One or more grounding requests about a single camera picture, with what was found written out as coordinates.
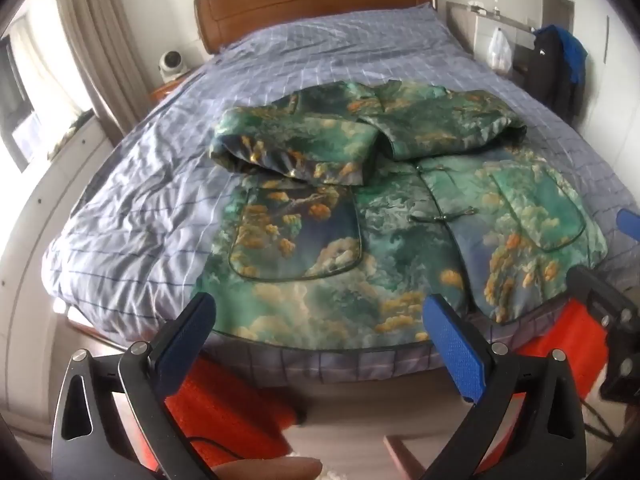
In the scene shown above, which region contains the white pillow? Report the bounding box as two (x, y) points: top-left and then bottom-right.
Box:
(445, 0), (541, 91)

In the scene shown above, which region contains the black hanging garment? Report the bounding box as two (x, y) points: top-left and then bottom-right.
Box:
(530, 27), (576, 111)

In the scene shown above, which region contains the blue hanging garment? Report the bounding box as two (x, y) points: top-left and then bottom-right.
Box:
(542, 24), (589, 83)

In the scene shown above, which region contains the window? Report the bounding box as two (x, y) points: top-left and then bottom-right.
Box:
(0, 10), (96, 171)

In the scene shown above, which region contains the black cable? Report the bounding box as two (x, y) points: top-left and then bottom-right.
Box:
(185, 437), (253, 461)

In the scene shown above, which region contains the white plastic bag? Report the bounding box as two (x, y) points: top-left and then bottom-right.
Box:
(487, 25), (513, 73)

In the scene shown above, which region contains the wooden nightstand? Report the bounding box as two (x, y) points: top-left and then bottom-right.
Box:
(149, 72), (195, 107)

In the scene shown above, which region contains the green printed jacket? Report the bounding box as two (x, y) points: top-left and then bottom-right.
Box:
(189, 80), (608, 353)

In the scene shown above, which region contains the wooden headboard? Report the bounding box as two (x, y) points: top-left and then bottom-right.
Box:
(194, 0), (437, 55)

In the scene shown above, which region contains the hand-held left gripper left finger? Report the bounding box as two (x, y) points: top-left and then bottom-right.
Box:
(50, 291), (221, 480)

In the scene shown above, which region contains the beige curtain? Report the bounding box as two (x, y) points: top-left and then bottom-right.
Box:
(52, 0), (146, 133)

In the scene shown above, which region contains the red ribbed mat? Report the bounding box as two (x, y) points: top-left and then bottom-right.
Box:
(145, 355), (297, 476)
(510, 300), (608, 411)

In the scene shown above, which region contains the person's left hand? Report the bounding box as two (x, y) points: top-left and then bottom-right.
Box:
(210, 456), (323, 480)

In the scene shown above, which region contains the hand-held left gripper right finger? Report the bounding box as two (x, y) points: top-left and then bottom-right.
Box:
(422, 292), (588, 480)

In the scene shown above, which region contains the white security camera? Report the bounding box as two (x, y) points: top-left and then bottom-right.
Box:
(159, 49), (190, 81)

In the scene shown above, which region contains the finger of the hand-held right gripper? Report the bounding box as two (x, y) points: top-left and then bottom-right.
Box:
(616, 208), (640, 244)
(567, 265), (640, 346)

